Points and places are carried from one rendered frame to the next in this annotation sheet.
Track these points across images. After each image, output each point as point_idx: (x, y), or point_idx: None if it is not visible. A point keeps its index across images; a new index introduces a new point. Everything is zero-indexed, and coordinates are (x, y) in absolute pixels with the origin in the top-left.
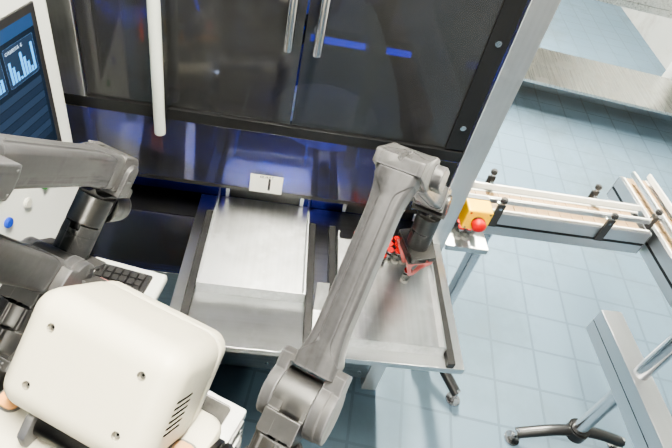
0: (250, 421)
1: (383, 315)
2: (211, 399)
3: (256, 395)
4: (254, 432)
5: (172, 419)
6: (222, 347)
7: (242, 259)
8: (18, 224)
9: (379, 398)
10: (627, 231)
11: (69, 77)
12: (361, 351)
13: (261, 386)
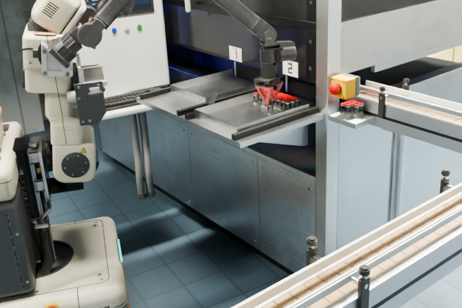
0: (224, 275)
1: (235, 119)
2: (103, 77)
3: (243, 267)
4: (220, 280)
5: (46, 7)
6: (81, 9)
7: (205, 91)
8: (119, 36)
9: None
10: None
11: None
12: (202, 122)
13: (251, 265)
